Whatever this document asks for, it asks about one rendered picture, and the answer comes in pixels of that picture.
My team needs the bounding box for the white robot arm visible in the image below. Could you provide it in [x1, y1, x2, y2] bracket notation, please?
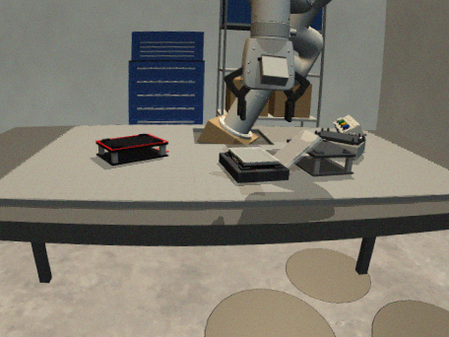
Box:
[219, 0, 332, 140]

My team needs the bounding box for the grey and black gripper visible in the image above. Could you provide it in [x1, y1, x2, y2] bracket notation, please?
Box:
[224, 35, 310, 122]

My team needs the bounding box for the beige button panel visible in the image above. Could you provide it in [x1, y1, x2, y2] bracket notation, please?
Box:
[333, 115, 366, 137]

